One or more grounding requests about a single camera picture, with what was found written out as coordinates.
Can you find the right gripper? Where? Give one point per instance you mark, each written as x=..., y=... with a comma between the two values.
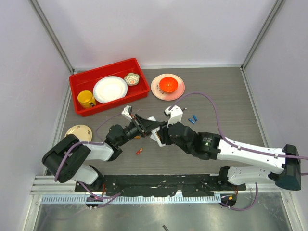
x=163, y=127

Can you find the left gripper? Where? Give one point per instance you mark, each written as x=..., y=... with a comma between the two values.
x=144, y=126

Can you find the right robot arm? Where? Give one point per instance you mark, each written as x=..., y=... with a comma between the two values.
x=279, y=165

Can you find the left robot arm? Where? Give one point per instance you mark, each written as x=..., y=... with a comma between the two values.
x=66, y=159

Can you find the pink plate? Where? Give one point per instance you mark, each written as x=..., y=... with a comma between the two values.
x=157, y=92

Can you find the orange bowl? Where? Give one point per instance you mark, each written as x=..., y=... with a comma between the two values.
x=168, y=84

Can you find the small flower-shaped bowl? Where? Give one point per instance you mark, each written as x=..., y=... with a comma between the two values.
x=132, y=79

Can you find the white paper plate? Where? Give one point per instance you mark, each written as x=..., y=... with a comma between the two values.
x=109, y=89

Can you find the cream floral plate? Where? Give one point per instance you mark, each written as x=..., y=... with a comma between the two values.
x=82, y=132

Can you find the yellow mug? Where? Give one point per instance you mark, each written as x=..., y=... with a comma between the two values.
x=86, y=99

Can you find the red plastic bin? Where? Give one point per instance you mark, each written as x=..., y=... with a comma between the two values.
x=86, y=81

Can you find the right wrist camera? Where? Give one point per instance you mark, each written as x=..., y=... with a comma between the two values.
x=174, y=113

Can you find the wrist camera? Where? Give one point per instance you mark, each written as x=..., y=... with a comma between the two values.
x=174, y=113
x=127, y=113

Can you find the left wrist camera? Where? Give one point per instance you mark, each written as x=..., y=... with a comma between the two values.
x=127, y=113

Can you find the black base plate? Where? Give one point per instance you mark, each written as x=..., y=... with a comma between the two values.
x=191, y=185

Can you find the white cable duct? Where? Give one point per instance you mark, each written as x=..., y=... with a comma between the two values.
x=85, y=199

